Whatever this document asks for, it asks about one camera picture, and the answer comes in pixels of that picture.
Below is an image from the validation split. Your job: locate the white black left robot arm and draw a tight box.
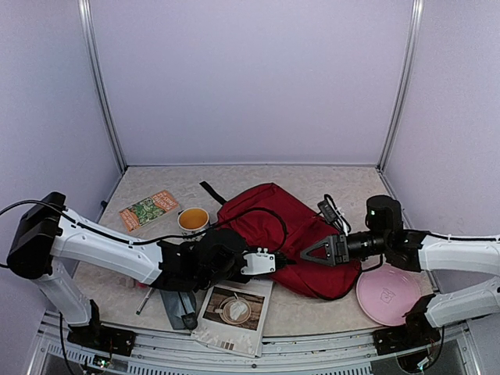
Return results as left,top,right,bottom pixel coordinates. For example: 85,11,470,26
6,191,247,348

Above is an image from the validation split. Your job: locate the green white pen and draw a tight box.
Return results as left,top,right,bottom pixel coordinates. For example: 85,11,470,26
135,288,155,316

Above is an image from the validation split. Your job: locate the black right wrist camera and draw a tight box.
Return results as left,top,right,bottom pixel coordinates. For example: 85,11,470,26
317,194,352,234

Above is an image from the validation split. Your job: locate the right aluminium frame post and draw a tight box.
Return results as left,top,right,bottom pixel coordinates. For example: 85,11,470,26
377,0,425,174

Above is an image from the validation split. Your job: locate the orange green paperback book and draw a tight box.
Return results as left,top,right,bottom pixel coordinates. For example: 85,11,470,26
119,190,180,232

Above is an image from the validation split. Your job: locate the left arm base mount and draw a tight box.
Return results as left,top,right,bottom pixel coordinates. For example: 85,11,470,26
67,299,136,357

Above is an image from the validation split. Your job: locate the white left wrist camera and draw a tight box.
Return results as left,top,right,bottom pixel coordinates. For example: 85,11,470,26
241,248,277,276

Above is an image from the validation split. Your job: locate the pink black highlighter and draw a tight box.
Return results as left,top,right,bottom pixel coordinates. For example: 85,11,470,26
134,280,147,289

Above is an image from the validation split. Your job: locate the coffee cover notebook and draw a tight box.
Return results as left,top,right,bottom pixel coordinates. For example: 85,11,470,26
191,279,273,358

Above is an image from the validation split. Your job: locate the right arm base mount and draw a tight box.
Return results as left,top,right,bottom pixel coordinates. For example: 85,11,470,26
373,312,443,355

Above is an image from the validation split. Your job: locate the red student backpack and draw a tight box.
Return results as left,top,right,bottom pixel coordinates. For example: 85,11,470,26
199,180,363,301

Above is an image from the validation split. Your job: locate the aluminium frame post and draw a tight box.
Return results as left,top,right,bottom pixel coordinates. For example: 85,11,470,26
377,0,425,174
78,0,128,175

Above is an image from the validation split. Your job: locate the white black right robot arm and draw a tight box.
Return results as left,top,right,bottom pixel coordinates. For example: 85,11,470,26
300,195,499,347

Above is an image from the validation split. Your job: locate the white mug with tea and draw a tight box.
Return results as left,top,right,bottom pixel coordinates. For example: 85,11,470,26
177,207,210,235

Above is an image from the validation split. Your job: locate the aluminium front rail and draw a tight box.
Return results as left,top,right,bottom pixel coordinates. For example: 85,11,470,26
27,310,481,375

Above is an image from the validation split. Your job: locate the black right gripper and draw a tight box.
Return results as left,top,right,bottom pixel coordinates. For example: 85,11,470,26
300,230,390,268

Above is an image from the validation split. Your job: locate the grey pencil case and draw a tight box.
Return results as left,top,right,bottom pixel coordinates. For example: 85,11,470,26
160,291,198,330

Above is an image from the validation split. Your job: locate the left aluminium frame post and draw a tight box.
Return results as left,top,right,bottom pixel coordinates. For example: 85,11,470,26
78,0,128,175

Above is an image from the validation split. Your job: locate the pink plate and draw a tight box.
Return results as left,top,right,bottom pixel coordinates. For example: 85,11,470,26
355,265,421,327

